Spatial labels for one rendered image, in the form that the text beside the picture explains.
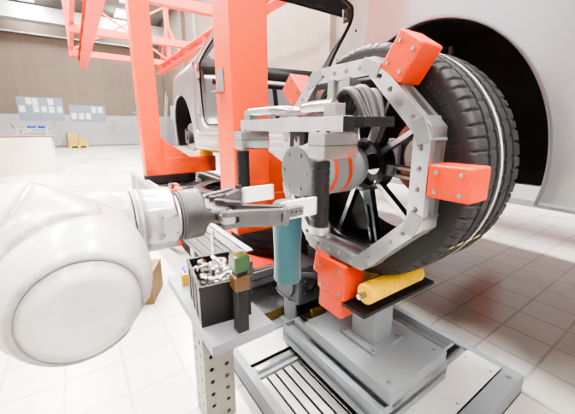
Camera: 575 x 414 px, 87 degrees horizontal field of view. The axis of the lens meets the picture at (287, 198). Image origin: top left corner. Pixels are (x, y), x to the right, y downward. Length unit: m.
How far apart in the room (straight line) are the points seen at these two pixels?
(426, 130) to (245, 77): 0.77
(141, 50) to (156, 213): 2.78
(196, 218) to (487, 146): 0.61
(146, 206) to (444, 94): 0.64
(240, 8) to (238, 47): 0.13
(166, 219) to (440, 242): 0.61
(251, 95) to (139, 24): 2.06
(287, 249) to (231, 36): 0.79
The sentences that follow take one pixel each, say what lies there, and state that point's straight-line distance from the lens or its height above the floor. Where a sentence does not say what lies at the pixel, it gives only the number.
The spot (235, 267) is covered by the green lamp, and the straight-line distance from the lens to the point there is 0.74.
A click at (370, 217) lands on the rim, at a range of 0.96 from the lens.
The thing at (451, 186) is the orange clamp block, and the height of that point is 0.85.
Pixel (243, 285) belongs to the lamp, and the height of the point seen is 0.59.
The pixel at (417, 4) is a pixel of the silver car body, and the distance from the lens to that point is 1.32.
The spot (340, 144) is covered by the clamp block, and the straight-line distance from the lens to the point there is 0.60.
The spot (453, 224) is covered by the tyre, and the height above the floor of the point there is 0.75.
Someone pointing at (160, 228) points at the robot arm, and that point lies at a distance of 0.44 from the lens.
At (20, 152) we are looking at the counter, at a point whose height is 0.46.
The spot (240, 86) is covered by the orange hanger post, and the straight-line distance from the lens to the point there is 1.25.
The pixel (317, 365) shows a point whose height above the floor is 0.13.
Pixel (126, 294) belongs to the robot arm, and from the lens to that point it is 0.24.
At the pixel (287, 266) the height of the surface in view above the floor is 0.55.
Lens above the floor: 0.96
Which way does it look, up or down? 13 degrees down
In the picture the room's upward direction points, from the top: straight up
